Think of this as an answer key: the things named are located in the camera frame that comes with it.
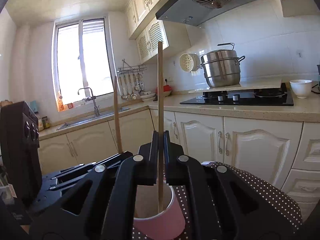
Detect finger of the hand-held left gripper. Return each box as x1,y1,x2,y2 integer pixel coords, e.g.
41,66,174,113
41,151,134,184
32,174,86,211

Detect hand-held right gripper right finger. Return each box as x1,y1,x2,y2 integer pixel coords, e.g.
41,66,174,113
160,130,303,240

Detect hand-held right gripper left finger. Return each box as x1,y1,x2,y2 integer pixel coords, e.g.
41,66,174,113
29,130,160,240

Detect pink cup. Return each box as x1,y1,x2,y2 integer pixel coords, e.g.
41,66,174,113
133,177,186,240

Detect cream lower kitchen cabinets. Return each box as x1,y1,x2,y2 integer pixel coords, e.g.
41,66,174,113
37,90,320,198

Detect cream kitchen cabinets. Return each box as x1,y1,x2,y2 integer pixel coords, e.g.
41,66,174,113
125,0,190,40
37,90,320,198

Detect steel sink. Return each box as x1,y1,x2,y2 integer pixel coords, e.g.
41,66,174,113
56,107,131,131

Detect orange bottle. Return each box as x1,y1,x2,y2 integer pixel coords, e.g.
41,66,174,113
57,92,65,112

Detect steel faucet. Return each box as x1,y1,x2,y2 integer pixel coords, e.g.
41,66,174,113
77,87,100,117

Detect hanging steel ladle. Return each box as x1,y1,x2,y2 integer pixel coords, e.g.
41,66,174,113
121,76,128,100

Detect hanging steel skimmer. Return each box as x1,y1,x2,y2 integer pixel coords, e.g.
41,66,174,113
128,74,137,100

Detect stack of white dishes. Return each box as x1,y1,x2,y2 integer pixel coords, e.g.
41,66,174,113
141,91,157,102

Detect hanging kitchen tool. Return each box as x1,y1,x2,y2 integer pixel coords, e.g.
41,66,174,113
139,73,146,96

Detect brown polka dot tablecloth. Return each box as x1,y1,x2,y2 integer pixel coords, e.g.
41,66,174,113
130,162,303,240

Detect kitchen window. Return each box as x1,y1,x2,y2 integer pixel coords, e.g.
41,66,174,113
51,17,118,110

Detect black gas stove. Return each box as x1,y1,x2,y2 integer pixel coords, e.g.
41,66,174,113
179,83,294,107

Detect stainless steel steamer pot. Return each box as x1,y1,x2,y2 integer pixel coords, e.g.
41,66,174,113
197,42,246,88

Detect beige stone slab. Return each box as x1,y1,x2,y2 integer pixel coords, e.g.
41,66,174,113
187,80,282,93

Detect cream upper kitchen cabinets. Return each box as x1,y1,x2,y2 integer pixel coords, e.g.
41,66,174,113
125,0,190,40

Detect grey range hood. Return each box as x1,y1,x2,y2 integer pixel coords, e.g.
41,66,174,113
155,0,272,27

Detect wall utensil rack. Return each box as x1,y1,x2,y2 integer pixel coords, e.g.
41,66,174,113
117,59,147,75

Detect white wall strainer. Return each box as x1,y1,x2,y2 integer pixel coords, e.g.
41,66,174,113
179,53,200,73

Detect small lattice door wall cabinet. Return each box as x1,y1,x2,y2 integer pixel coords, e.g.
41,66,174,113
136,20,192,64

